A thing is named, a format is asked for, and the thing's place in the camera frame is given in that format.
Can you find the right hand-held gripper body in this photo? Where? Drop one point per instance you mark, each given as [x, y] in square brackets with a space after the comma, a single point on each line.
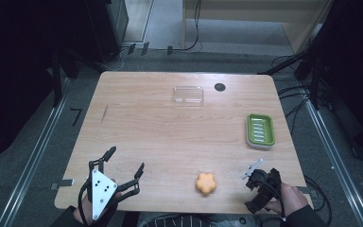
[264, 189]

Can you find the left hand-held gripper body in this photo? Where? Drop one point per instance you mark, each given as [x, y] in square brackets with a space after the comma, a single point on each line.
[102, 190]

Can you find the person's left hand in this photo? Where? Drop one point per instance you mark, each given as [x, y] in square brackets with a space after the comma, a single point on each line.
[86, 212]

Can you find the person's right hand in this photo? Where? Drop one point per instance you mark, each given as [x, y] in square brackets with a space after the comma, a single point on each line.
[291, 198]

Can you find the orange flower-shaped soap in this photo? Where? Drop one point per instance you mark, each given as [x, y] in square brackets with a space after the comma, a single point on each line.
[205, 183]

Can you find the green soap dish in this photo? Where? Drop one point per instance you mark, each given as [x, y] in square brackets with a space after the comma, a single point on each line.
[260, 130]

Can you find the person's striped clothing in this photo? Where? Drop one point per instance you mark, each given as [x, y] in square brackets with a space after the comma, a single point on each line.
[176, 221]

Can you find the black metal stand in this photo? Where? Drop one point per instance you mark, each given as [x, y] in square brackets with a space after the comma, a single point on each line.
[56, 78]
[308, 69]

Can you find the clear plastic container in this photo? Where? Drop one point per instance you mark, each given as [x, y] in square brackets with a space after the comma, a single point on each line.
[188, 95]

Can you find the dark round table hole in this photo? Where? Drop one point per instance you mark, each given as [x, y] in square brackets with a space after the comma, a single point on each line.
[220, 87]

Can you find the small black block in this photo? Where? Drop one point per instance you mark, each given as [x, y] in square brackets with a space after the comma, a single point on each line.
[145, 48]
[131, 48]
[169, 50]

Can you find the dark cabinet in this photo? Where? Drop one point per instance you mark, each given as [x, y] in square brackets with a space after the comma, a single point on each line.
[107, 28]

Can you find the light wooden furniture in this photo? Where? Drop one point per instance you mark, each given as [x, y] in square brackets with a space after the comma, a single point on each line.
[249, 19]

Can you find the metal floor rail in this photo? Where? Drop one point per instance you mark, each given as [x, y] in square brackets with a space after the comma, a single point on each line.
[33, 160]
[338, 164]

